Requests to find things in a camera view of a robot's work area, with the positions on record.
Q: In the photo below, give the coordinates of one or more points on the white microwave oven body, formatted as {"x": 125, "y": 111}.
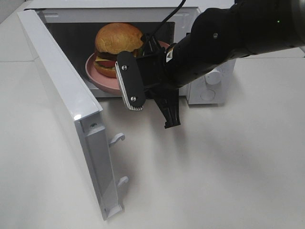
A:
{"x": 61, "y": 34}

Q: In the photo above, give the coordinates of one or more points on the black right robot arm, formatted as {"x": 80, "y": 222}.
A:
{"x": 249, "y": 27}

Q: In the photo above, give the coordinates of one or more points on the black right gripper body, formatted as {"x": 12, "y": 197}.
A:
{"x": 155, "y": 80}

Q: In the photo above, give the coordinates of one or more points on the round white door button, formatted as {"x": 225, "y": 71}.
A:
{"x": 207, "y": 95}

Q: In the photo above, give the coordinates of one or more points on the pink round plate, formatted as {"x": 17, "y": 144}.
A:
{"x": 102, "y": 82}

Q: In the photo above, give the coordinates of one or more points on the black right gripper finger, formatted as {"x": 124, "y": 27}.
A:
{"x": 168, "y": 102}
{"x": 130, "y": 81}

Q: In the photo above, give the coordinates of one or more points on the white timer knob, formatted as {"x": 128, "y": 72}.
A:
{"x": 214, "y": 77}

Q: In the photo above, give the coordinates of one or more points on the burger with lettuce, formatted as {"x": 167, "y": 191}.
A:
{"x": 113, "y": 39}

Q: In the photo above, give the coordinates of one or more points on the white microwave door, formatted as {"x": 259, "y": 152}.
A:
{"x": 78, "y": 112}

